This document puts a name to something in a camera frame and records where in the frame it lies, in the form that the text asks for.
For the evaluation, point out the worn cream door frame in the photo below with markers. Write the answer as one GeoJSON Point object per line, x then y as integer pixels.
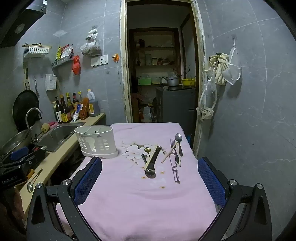
{"type": "Point", "coordinates": [123, 69]}

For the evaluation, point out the blue and white tube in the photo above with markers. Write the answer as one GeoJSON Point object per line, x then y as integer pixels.
{"type": "Point", "coordinates": [76, 113]}

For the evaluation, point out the clear hanging plastic bag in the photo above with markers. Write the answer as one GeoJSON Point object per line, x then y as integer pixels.
{"type": "Point", "coordinates": [91, 47]}

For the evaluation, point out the red plastic bag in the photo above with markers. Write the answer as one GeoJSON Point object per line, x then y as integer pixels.
{"type": "Point", "coordinates": [76, 66]}

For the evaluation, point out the red seasoning packets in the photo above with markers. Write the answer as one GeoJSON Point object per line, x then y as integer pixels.
{"type": "Point", "coordinates": [66, 50]}

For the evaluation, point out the metal cooking pot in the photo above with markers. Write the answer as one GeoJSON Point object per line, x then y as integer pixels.
{"type": "Point", "coordinates": [172, 81]}

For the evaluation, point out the orange wall hook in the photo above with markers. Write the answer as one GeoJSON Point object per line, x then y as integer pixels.
{"type": "Point", "coordinates": [116, 57]}

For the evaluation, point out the stainless steel sink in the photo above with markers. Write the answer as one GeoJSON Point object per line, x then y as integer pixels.
{"type": "Point", "coordinates": [57, 135]}

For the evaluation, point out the white plastic utensil holder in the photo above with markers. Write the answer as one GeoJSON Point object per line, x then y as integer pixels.
{"type": "Point", "coordinates": [94, 141]}

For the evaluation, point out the yellow sponge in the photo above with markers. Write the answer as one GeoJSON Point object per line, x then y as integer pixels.
{"type": "Point", "coordinates": [45, 128]}

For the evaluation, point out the yellow-capped sauce bottle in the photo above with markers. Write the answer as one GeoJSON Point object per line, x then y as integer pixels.
{"type": "Point", "coordinates": [69, 103]}

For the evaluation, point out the steel basin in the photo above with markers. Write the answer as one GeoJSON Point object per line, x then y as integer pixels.
{"type": "Point", "coordinates": [13, 142]}

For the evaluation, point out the chrome faucet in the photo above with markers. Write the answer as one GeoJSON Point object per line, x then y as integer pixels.
{"type": "Point", "coordinates": [29, 115]}

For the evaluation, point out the pink floral cloth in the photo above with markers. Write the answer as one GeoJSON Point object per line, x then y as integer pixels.
{"type": "Point", "coordinates": [138, 199]}

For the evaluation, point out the grey cabinet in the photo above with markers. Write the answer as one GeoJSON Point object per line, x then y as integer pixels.
{"type": "Point", "coordinates": [175, 106]}

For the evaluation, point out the white plastic sack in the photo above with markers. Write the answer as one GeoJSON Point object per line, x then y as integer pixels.
{"type": "Point", "coordinates": [146, 113]}

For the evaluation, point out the hanging metal utensil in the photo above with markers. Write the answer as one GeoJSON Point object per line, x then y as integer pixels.
{"type": "Point", "coordinates": [36, 88]}

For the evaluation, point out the yellow snack packet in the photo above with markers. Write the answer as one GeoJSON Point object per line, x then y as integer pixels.
{"type": "Point", "coordinates": [58, 53]}

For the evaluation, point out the metal wall rack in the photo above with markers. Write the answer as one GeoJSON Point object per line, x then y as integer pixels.
{"type": "Point", "coordinates": [62, 61]}

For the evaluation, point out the dark red-capped bottle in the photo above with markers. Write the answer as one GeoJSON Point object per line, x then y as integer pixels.
{"type": "Point", "coordinates": [75, 100]}

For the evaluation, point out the white wall switch socket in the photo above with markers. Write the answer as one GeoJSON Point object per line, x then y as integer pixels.
{"type": "Point", "coordinates": [99, 60]}

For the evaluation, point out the dark soy sauce bottle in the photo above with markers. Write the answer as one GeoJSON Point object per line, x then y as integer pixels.
{"type": "Point", "coordinates": [65, 113]}

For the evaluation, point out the silver fork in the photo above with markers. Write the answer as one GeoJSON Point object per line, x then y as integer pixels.
{"type": "Point", "coordinates": [173, 144]}

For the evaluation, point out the black range hood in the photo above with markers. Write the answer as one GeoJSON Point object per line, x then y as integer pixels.
{"type": "Point", "coordinates": [20, 20]}

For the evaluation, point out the green box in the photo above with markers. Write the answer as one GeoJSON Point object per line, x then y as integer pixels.
{"type": "Point", "coordinates": [144, 81]}

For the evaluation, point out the orange sauce bottle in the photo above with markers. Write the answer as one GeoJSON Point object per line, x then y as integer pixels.
{"type": "Point", "coordinates": [84, 109]}

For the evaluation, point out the wooden chopstick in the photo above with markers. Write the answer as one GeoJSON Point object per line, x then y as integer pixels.
{"type": "Point", "coordinates": [150, 157]}
{"type": "Point", "coordinates": [168, 154]}
{"type": "Point", "coordinates": [153, 158]}

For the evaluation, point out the wooden shelf unit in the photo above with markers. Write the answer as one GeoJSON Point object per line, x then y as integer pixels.
{"type": "Point", "coordinates": [153, 49]}

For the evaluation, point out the silver peeler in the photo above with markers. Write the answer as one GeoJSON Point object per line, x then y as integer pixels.
{"type": "Point", "coordinates": [177, 177]}

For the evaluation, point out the yellow bowl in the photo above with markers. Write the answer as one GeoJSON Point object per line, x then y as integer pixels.
{"type": "Point", "coordinates": [188, 82]}

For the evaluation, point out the blue plastic item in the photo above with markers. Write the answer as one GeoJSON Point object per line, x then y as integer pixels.
{"type": "Point", "coordinates": [189, 139]}

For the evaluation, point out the small yellow-capped bottle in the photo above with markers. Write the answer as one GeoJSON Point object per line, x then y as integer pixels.
{"type": "Point", "coordinates": [80, 96]}

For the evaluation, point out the black wok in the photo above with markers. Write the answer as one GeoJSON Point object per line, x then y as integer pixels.
{"type": "Point", "coordinates": [23, 104]}

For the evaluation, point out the dark pump-top sauce bottle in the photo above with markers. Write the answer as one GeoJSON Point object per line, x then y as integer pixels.
{"type": "Point", "coordinates": [57, 111]}

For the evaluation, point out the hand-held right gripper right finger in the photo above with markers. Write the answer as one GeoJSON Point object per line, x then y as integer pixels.
{"type": "Point", "coordinates": [211, 183]}

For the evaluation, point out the beige kitchen counter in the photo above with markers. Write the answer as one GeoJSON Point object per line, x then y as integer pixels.
{"type": "Point", "coordinates": [55, 160]}

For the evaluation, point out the hanging wooden spatula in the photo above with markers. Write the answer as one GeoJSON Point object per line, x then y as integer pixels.
{"type": "Point", "coordinates": [26, 78]}

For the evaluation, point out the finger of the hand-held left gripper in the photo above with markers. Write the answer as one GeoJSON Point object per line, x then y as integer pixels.
{"type": "Point", "coordinates": [19, 153]}
{"type": "Point", "coordinates": [30, 157]}

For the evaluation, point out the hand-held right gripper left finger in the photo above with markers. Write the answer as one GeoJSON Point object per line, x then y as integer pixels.
{"type": "Point", "coordinates": [88, 180]}

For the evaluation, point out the silver spoon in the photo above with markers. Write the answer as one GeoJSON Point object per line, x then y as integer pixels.
{"type": "Point", "coordinates": [178, 137]}

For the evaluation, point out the person's left hand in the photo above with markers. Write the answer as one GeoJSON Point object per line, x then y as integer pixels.
{"type": "Point", "coordinates": [18, 201]}

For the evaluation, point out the white plastic wall basket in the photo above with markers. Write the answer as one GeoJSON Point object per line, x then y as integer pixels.
{"type": "Point", "coordinates": [35, 49]}

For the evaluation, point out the hanging cream rubber gloves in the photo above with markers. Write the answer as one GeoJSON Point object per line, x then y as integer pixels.
{"type": "Point", "coordinates": [219, 67]}

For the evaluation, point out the white wall packet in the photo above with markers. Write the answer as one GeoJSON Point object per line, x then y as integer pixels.
{"type": "Point", "coordinates": [50, 82]}

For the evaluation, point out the large cooking oil jug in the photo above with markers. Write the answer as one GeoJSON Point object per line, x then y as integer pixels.
{"type": "Point", "coordinates": [93, 105]}

